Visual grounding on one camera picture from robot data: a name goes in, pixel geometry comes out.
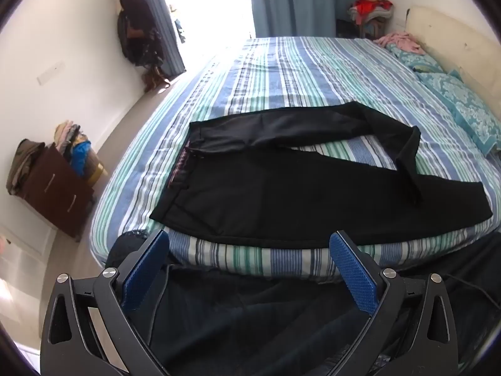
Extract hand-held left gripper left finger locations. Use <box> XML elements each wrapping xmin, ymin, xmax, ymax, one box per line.
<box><xmin>40</xmin><ymin>228</ymin><xmax>173</xmax><ymax>376</ymax></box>

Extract wide blue curtain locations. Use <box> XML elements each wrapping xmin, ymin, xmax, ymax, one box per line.
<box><xmin>248</xmin><ymin>0</ymin><xmax>380</xmax><ymax>40</ymax></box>

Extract large teal floral pillow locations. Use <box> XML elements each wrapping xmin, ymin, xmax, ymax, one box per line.
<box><xmin>415</xmin><ymin>70</ymin><xmax>501</xmax><ymax>157</ymax></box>

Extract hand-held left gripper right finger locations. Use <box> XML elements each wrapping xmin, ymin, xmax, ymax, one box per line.
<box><xmin>329</xmin><ymin>230</ymin><xmax>458</xmax><ymax>376</ymax></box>

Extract dark bags hanging on wall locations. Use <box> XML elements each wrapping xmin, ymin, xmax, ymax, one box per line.
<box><xmin>116</xmin><ymin>0</ymin><xmax>166</xmax><ymax>68</ymax></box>

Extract black pants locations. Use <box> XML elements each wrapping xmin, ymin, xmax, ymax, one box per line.
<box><xmin>150</xmin><ymin>101</ymin><xmax>494</xmax><ymax>250</ymax></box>

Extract white wall plate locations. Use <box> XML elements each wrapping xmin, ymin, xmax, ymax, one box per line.
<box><xmin>36</xmin><ymin>60</ymin><xmax>65</xmax><ymax>86</ymax></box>

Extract pink cloth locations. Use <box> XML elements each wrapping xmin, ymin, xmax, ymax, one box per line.
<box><xmin>374</xmin><ymin>32</ymin><xmax>426</xmax><ymax>56</ymax></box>

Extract striped bed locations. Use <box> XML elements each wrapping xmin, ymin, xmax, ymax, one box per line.
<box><xmin>89</xmin><ymin>36</ymin><xmax>501</xmax><ymax>283</ymax></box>

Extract brown dresser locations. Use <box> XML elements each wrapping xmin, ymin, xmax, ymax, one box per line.
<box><xmin>19</xmin><ymin>143</ymin><xmax>97</xmax><ymax>240</ymax></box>

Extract cream headboard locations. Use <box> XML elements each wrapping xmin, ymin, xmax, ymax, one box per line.
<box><xmin>405</xmin><ymin>6</ymin><xmax>501</xmax><ymax>126</ymax></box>

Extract small teal floral pillow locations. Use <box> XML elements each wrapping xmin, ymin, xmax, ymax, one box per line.
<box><xmin>385</xmin><ymin>43</ymin><xmax>445</xmax><ymax>73</ymax></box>

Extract mixed clothes pile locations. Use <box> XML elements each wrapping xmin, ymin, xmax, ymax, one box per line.
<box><xmin>54</xmin><ymin>122</ymin><xmax>93</xmax><ymax>165</ymax></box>

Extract red clothes pile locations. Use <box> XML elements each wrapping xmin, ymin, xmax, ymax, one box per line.
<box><xmin>348</xmin><ymin>0</ymin><xmax>394</xmax><ymax>25</ymax></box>

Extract person's dark clothing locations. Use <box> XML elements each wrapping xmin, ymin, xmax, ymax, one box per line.
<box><xmin>105</xmin><ymin>230</ymin><xmax>501</xmax><ymax>376</ymax></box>

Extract narrow blue curtain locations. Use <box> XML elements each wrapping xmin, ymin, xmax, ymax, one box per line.
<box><xmin>146</xmin><ymin>0</ymin><xmax>187</xmax><ymax>77</ymax></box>

